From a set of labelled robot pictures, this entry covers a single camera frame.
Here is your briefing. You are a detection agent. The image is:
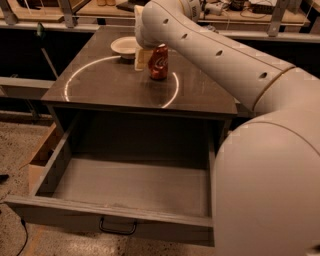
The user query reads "black floor cable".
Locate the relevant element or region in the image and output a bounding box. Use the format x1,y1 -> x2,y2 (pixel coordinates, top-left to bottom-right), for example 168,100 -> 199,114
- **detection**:
0,201 -> 30,256

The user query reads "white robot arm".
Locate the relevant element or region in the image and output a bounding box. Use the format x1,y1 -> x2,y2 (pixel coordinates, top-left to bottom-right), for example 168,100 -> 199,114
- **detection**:
134,0 -> 320,256

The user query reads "black drawer handle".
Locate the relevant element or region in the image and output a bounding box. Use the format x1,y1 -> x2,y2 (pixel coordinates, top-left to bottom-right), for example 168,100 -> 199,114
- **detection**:
99,217 -> 137,236

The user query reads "grey low shelf left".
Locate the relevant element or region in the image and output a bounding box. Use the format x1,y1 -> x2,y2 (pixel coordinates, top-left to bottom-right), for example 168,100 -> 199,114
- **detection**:
0,77 -> 54,100

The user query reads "wooden workbench in background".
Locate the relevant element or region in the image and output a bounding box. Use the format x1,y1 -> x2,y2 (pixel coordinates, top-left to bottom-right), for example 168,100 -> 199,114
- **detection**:
0,0 -> 320,43

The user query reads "open grey top drawer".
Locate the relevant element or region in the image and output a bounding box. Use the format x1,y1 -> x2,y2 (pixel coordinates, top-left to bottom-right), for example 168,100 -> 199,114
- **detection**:
5,112 -> 214,246

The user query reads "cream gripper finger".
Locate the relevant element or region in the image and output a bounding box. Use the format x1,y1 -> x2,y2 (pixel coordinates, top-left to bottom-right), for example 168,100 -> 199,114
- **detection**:
134,47 -> 152,71

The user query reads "red coca cola can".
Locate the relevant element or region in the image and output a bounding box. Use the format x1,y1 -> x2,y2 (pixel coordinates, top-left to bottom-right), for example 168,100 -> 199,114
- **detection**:
148,44 -> 168,80

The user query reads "white paper bowl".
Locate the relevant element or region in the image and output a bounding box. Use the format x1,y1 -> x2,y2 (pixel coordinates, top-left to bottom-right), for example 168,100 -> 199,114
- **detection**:
110,37 -> 137,59

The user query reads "green handled tool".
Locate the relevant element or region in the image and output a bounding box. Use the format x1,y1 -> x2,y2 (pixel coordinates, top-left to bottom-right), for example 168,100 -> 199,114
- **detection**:
35,22 -> 60,80

